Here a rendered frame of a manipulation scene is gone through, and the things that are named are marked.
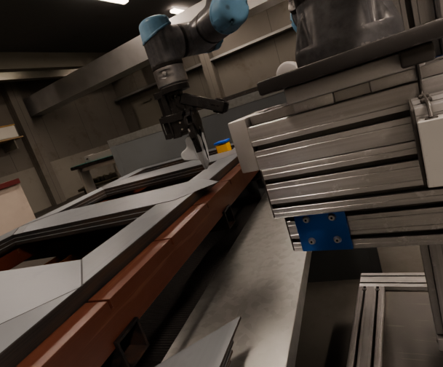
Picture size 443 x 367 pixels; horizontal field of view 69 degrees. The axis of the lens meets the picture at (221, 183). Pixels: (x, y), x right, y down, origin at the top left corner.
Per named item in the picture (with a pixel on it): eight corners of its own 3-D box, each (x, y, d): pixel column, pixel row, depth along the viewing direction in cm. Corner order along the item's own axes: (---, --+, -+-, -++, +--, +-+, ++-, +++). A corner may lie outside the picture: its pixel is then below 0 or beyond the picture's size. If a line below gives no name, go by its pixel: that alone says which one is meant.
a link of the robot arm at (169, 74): (187, 64, 79) (177, 61, 71) (193, 83, 80) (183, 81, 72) (159, 74, 81) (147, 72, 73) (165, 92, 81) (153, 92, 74)
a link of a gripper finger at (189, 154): (189, 173, 82) (177, 138, 80) (211, 167, 81) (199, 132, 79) (186, 176, 79) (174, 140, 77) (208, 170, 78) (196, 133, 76)
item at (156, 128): (109, 147, 190) (107, 140, 189) (159, 130, 244) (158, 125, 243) (338, 73, 138) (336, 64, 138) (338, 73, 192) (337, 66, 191)
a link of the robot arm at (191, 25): (236, 40, 76) (195, 48, 71) (214, 54, 86) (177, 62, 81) (225, 5, 74) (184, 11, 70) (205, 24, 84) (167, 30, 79)
